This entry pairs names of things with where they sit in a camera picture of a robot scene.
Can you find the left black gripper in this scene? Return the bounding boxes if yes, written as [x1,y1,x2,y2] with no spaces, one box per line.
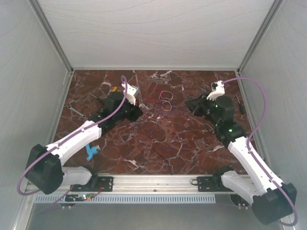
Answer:
[115,97,144,122]

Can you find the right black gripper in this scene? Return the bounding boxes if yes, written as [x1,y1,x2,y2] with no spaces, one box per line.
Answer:
[185,92,220,127]

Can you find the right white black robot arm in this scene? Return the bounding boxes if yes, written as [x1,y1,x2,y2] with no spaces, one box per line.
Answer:
[185,93,297,225]

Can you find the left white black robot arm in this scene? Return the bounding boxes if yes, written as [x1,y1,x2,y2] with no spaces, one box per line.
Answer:
[24,92,143,195]

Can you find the black screwdriver at right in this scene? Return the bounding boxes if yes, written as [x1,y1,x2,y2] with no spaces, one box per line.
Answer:
[236,95,246,115]

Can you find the blue plastic clamp tool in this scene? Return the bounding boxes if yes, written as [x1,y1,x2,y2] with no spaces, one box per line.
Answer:
[85,144,101,161]

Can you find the silver ratchet wrench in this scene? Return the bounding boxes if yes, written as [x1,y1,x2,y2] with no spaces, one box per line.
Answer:
[68,105,86,118]

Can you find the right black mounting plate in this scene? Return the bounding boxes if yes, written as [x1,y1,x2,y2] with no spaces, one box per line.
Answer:
[196,176,233,192]

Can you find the black mounting plate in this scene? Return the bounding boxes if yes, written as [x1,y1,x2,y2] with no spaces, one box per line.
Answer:
[196,176,233,192]
[71,176,114,192]

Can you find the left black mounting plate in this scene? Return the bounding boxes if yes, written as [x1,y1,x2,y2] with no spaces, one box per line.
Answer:
[71,176,114,192]

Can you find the red wire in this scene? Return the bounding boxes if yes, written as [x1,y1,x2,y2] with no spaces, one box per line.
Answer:
[146,87,164,105]

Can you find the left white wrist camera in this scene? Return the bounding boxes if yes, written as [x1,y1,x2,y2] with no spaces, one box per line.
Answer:
[121,83,140,105]

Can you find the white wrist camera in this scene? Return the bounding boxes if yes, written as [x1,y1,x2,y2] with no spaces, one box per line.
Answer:
[207,80,225,101]
[121,83,140,105]

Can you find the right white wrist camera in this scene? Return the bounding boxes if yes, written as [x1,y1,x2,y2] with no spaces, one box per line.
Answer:
[207,80,225,101]

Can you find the black handle screwdriver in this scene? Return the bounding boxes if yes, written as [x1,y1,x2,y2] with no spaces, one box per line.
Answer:
[90,93,104,104]

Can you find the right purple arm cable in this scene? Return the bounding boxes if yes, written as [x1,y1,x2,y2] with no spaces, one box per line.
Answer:
[222,76,299,226]

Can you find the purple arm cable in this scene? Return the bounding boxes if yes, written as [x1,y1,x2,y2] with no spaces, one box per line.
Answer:
[16,75,129,215]
[222,76,299,226]

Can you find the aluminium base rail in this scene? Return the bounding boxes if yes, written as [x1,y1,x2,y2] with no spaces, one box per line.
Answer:
[26,174,286,194]

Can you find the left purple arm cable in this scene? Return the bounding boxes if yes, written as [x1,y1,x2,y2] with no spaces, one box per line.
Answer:
[16,75,129,215]

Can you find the grey slotted cable duct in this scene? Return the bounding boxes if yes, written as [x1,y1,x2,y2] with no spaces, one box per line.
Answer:
[35,194,216,204]

